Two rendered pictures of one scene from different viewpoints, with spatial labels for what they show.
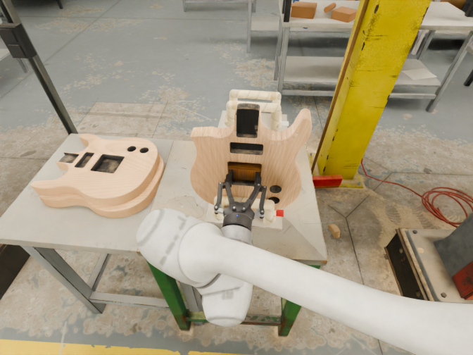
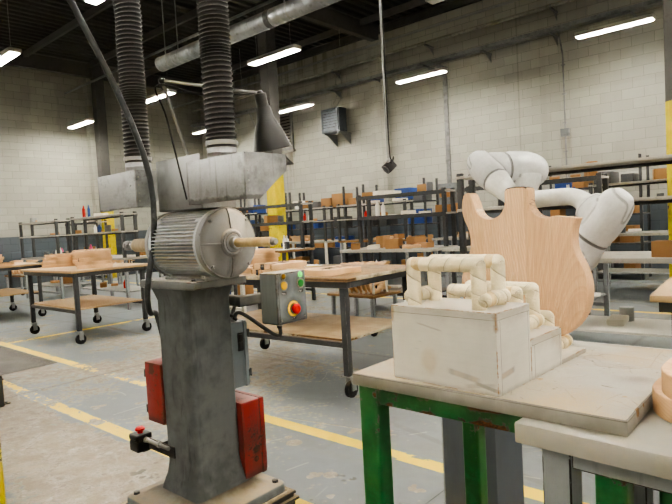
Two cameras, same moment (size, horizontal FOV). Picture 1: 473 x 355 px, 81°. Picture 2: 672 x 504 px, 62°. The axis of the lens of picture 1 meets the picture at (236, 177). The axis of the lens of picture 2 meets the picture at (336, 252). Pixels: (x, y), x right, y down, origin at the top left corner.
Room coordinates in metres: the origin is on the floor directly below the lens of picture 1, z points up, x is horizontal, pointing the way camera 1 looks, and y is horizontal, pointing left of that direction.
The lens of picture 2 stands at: (2.08, 0.50, 1.30)
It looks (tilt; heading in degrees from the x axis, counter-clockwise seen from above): 3 degrees down; 218
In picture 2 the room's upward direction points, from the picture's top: 3 degrees counter-clockwise
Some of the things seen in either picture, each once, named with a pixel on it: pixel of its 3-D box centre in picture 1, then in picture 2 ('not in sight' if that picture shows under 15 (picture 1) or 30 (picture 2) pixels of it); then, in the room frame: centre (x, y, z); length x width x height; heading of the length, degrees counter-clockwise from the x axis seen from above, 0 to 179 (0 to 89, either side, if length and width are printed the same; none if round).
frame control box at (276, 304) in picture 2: not in sight; (267, 303); (0.50, -1.11, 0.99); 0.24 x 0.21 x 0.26; 87
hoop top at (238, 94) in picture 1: (255, 94); (443, 264); (0.97, -0.07, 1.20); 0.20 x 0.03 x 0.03; 83
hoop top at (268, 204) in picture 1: (243, 202); not in sight; (0.57, -0.03, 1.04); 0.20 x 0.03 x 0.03; 83
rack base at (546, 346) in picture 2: not in sight; (494, 345); (0.77, -0.05, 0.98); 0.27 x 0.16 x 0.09; 84
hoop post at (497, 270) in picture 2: (231, 115); (498, 282); (0.90, 0.02, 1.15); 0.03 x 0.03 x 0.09
